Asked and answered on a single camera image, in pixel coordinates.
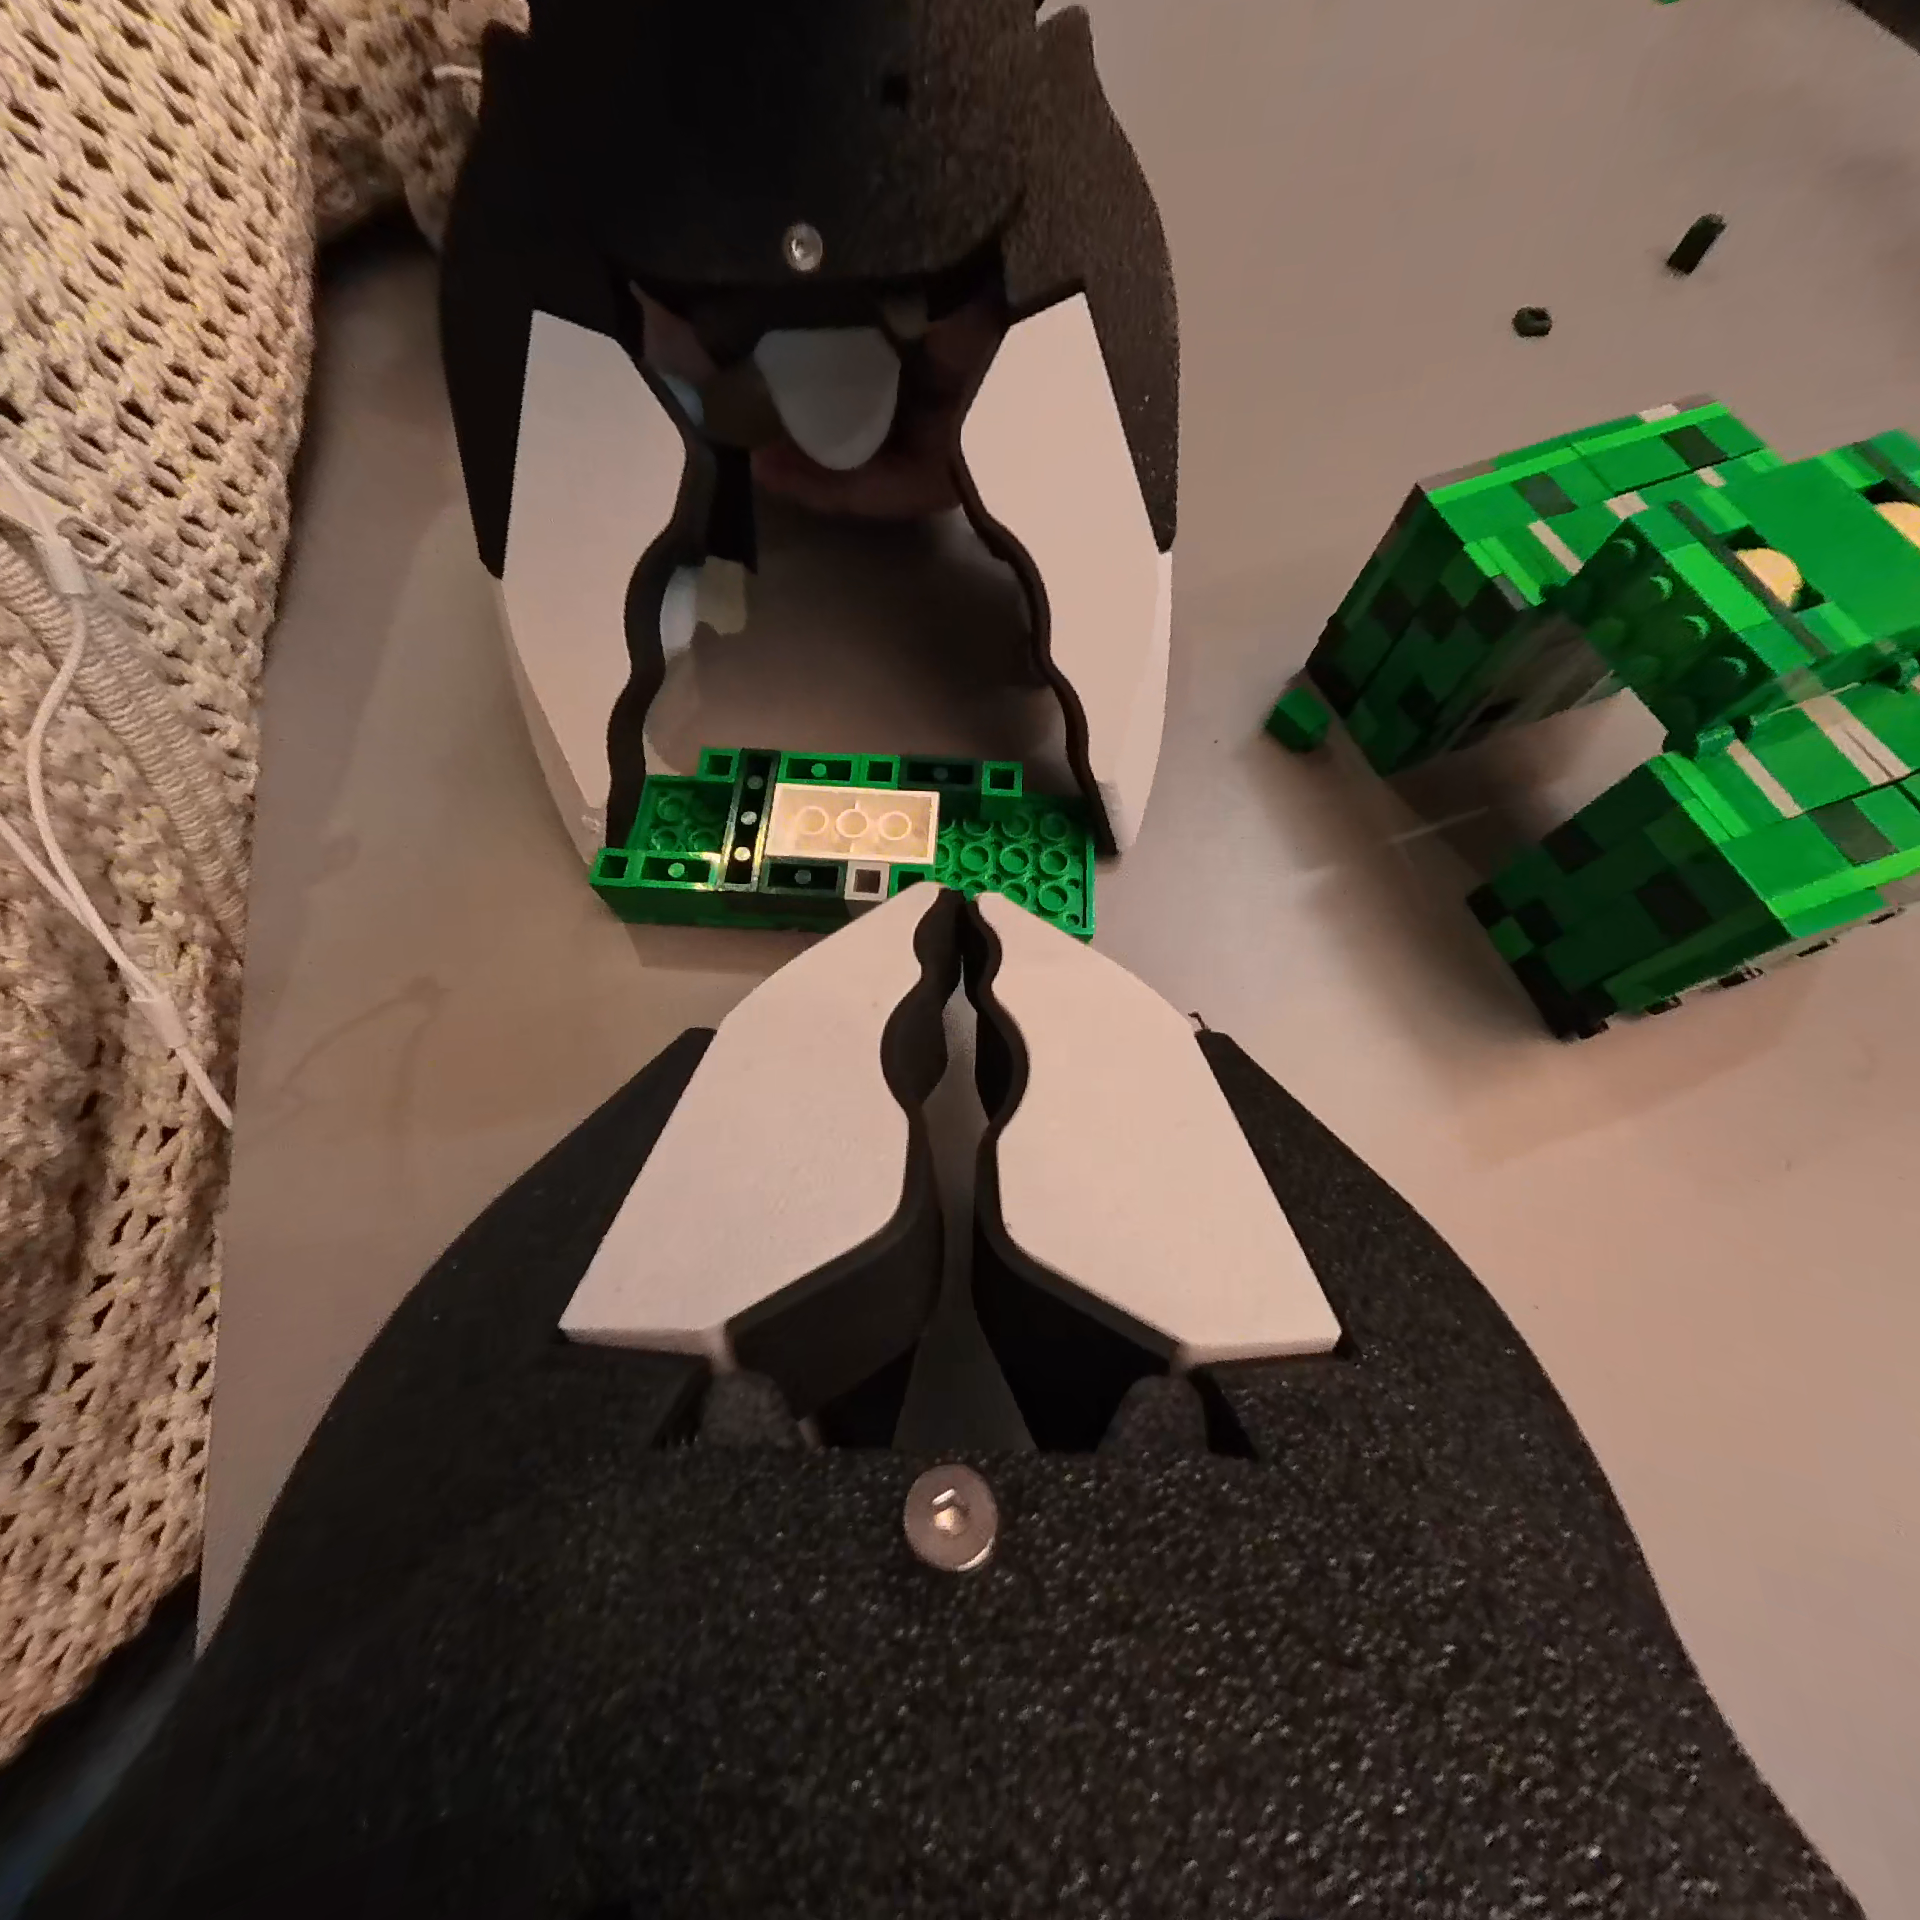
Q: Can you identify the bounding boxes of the green lego baseplate assembly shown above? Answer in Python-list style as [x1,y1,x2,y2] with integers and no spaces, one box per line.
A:
[590,746,1106,941]

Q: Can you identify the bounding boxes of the cream knit sweater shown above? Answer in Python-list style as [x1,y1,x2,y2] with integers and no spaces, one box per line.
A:
[0,0,506,1765]

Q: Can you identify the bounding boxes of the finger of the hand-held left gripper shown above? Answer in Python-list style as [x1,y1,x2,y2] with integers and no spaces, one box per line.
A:
[497,285,754,859]
[952,285,1177,859]

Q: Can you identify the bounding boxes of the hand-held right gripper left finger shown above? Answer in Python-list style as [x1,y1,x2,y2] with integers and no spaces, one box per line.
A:
[559,883,964,1373]

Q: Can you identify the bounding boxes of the person's left hand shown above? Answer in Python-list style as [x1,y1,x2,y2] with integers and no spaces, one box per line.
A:
[632,277,1003,522]

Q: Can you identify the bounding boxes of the green lego creeper figure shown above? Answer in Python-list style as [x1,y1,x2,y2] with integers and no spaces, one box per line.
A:
[1304,394,1920,1045]

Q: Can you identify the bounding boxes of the white earphone cable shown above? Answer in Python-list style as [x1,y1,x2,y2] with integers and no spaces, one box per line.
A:
[0,451,239,1129]

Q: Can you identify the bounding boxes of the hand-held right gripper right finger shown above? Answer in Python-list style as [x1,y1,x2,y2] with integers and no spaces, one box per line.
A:
[961,891,1344,1370]

